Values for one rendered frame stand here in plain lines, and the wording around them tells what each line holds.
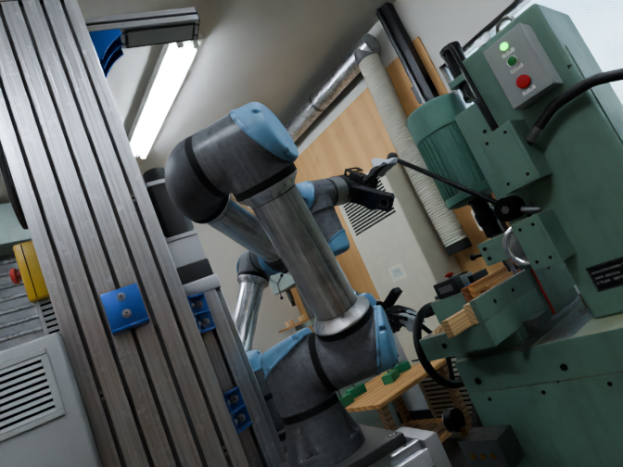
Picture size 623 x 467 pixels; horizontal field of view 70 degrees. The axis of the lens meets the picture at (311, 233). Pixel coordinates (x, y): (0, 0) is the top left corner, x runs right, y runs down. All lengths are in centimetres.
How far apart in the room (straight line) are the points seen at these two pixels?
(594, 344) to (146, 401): 94
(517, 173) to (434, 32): 202
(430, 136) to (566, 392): 75
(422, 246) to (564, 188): 175
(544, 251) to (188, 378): 83
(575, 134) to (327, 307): 70
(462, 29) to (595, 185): 193
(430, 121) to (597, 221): 51
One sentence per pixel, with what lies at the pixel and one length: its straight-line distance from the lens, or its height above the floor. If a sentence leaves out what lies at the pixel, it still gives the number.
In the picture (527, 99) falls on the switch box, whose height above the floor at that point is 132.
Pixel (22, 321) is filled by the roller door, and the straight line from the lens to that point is 381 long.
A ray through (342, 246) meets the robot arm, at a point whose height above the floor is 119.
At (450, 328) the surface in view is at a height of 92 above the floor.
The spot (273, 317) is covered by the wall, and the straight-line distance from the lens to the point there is 435.
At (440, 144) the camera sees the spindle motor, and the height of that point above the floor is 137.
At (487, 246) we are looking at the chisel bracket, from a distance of 139.
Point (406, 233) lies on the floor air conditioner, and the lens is 289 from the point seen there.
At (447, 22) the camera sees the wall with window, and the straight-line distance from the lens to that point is 303.
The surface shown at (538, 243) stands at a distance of 115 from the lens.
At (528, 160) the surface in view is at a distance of 114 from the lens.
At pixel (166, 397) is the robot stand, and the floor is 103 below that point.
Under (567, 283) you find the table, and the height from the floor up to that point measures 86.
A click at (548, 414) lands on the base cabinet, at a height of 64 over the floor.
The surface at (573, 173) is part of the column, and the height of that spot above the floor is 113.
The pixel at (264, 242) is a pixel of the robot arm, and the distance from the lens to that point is 97.
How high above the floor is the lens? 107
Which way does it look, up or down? 10 degrees up
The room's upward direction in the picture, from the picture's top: 23 degrees counter-clockwise
